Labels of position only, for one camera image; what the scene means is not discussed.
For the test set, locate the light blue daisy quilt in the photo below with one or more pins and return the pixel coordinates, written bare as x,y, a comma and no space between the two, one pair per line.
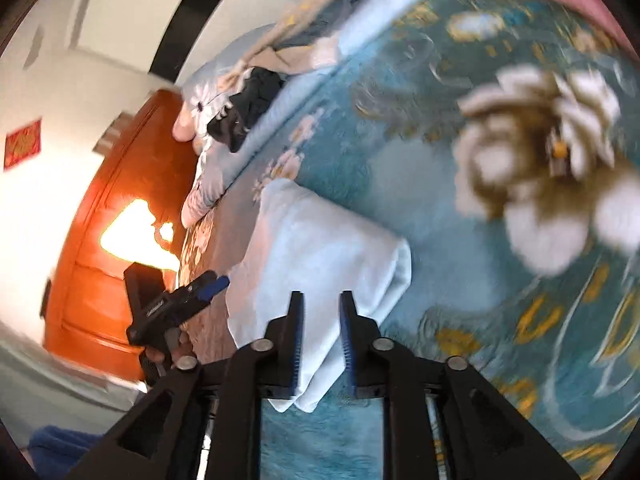
295,95

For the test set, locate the teal floral blanket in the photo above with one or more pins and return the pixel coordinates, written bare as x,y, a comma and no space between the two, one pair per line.
450,310

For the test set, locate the orange wooden headboard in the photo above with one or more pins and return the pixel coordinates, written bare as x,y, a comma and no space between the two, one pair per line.
90,300

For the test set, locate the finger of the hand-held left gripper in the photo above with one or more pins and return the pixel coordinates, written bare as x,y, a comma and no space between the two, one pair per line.
205,300
215,282

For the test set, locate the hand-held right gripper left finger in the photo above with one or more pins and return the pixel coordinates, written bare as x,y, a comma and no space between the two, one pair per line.
298,345

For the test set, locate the person's left hand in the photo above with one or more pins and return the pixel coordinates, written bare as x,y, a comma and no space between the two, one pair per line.
172,347

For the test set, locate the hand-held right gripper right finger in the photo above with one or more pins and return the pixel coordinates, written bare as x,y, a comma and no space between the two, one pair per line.
346,350

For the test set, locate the dark garment with white stripes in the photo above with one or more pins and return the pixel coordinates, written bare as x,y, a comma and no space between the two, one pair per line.
250,105

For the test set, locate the dark blue cloth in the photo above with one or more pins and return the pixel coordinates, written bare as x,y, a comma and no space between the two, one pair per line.
65,452

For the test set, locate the red wall decoration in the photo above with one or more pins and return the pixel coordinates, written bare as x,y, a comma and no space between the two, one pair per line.
22,145

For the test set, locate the pink pillow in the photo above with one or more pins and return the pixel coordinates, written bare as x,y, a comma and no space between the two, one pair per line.
182,125

